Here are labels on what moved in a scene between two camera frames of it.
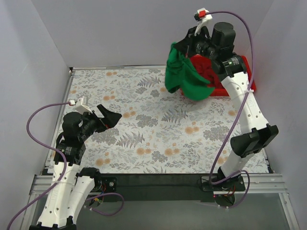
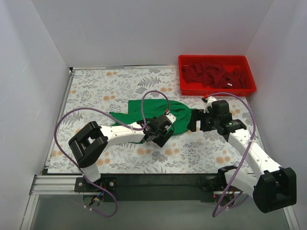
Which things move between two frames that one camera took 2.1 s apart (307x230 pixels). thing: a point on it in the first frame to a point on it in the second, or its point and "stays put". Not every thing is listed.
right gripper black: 186,43 to 200,121
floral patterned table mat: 159,131 stays put
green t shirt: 182,74 to 145,109
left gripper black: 98,119 to 165,133
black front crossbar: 163,187 stays put
